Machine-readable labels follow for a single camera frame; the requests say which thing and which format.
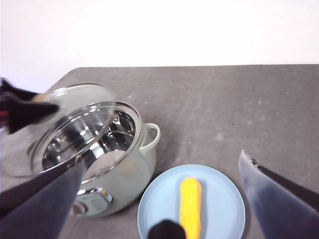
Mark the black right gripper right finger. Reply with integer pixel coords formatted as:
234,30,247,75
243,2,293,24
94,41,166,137
238,149,319,239

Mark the pale green electric steamer pot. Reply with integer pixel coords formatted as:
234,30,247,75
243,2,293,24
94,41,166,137
26,101,161,219

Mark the yellow corn cob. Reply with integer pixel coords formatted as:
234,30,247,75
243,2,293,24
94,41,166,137
178,176,203,239

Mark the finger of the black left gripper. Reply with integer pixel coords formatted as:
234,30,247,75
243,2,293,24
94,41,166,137
4,101,60,135
0,78,38,101

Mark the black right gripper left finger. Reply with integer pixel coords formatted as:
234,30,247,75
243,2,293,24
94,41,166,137
0,154,87,239

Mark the glass lid with green knob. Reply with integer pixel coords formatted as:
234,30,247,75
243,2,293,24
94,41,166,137
0,84,118,180

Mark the stainless steel steamer insert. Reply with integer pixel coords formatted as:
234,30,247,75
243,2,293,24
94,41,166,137
29,101,143,179

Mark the blue round plate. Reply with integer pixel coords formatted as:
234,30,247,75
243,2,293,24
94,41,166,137
137,163,247,239

